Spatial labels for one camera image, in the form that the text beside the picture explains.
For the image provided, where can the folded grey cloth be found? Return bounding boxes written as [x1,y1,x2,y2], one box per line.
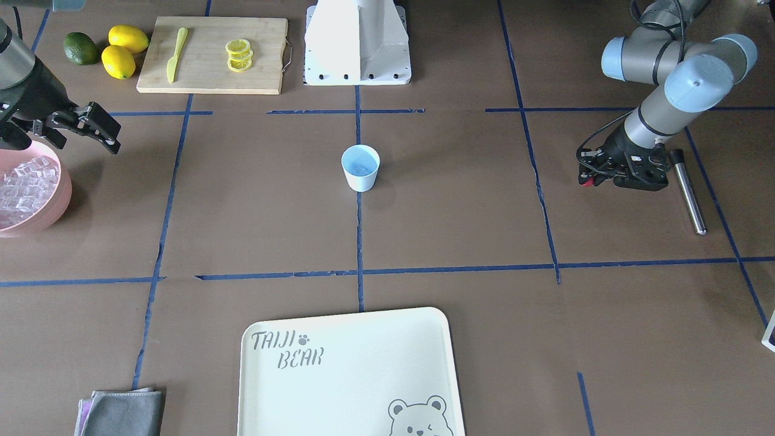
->
[74,388,164,435]

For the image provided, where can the wooden cutting board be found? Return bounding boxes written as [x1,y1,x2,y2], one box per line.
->
[136,16,289,96]

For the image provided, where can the pink bowl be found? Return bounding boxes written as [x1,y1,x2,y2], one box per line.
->
[1,141,72,238]

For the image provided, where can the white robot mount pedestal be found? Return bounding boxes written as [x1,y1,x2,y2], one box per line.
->
[303,1,412,86]

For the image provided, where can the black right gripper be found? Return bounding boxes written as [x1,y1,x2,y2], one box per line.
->
[1,58,76,151]

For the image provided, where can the light blue cup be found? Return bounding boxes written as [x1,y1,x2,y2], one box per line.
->
[341,144,380,193]

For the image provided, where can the green avocado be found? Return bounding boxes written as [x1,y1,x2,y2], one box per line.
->
[63,32,100,66]

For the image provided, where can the metal muddler with black tip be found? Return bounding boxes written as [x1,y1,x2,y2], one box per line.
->
[668,149,708,236]

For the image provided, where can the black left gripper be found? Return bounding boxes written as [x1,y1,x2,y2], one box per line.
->
[578,126,643,186]

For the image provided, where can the cream bear tray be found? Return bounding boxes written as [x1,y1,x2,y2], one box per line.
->
[236,307,467,435]

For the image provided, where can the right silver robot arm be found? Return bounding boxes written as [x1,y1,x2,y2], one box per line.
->
[2,22,76,151]

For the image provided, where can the pile of clear ice cubes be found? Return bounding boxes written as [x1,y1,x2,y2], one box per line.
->
[1,156,61,229]

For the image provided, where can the white cup rack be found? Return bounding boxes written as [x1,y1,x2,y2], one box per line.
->
[760,312,775,352]

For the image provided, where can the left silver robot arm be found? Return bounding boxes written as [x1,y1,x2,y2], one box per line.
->
[576,1,759,191]

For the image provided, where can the lemon slices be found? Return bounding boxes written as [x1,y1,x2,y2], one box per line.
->
[225,39,254,73]

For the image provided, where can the yellow-green plastic knife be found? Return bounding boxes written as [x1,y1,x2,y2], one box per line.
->
[166,27,188,84]

